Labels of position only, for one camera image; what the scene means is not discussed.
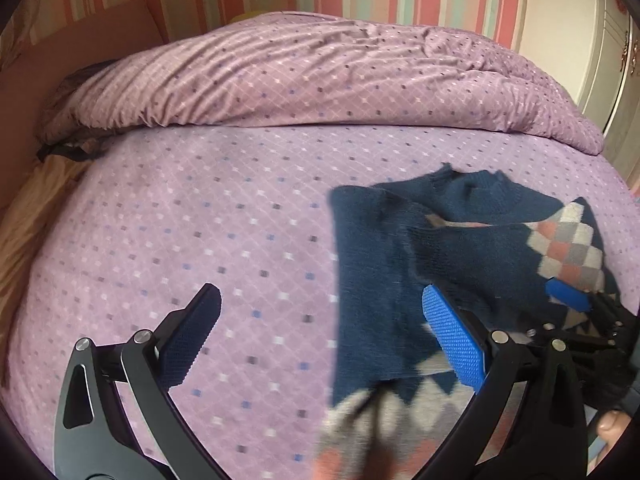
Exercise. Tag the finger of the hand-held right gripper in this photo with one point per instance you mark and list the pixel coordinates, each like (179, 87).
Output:
(567, 295)

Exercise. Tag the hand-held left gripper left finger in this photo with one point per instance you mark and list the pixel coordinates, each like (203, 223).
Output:
(192, 332)

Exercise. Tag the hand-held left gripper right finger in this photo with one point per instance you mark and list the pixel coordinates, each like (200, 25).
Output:
(452, 340)

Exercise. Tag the navy argyle knit sweater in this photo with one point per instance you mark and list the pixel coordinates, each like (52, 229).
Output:
(370, 260)

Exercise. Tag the person's right hand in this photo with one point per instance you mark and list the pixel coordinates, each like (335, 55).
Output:
(611, 427)

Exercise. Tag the purple dotted bed sheet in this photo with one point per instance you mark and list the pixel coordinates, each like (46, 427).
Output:
(200, 235)

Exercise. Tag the tan cloth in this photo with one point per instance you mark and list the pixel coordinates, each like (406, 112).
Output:
(30, 220)

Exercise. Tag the white wardrobe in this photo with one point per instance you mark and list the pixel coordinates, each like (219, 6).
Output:
(600, 60)

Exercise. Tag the purple dotted duvet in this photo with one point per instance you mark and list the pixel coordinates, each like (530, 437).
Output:
(325, 75)

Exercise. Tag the brown wooden headboard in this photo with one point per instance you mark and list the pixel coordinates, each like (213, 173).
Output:
(75, 45)

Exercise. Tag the yellow object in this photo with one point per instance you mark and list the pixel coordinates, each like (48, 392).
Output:
(245, 16)

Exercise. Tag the patterned curtain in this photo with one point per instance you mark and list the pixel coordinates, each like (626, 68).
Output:
(17, 40)

